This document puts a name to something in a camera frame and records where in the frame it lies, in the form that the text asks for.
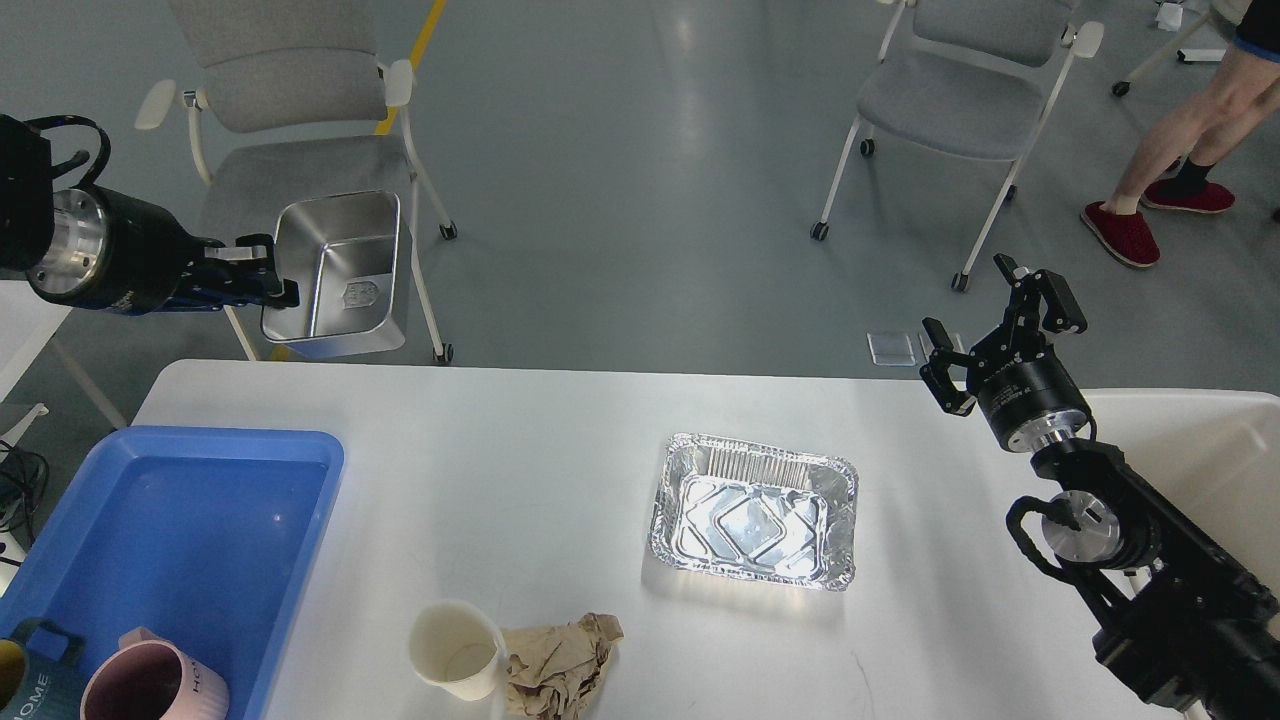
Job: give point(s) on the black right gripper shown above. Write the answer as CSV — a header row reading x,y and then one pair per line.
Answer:
x,y
1031,402

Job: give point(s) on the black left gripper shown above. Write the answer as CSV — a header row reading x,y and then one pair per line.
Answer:
x,y
114,253

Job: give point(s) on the stainless steel rectangular tray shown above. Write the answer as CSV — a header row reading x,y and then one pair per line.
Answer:
x,y
344,252

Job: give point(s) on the aluminium foil tray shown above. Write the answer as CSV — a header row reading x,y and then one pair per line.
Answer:
x,y
740,510

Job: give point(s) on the white paper cup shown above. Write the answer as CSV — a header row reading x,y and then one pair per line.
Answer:
x,y
456,647

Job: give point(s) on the pink ribbed mug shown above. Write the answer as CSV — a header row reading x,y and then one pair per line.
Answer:
x,y
150,678

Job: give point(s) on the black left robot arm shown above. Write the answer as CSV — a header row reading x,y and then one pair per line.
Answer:
x,y
29,179

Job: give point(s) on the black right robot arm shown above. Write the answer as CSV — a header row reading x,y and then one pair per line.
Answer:
x,y
1182,622

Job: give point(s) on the grey chair left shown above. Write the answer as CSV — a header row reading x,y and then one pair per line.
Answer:
x,y
273,64

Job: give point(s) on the grey chair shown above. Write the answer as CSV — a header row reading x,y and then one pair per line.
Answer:
x,y
273,64
959,107

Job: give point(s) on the white side table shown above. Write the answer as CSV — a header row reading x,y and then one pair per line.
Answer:
x,y
28,325

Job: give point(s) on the person in blue shirt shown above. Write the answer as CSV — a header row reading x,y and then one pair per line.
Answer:
x,y
1169,169

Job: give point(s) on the blue plastic bin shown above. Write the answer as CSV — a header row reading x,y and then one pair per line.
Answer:
x,y
205,536

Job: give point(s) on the grey chair right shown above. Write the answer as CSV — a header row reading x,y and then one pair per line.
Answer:
x,y
959,107

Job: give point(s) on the white chair far right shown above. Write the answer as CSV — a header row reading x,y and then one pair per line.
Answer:
x,y
1170,40

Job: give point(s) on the dark teal mug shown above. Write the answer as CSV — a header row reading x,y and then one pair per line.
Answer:
x,y
33,686

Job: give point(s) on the crumpled brown paper napkin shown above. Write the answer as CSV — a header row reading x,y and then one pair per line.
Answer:
x,y
555,671

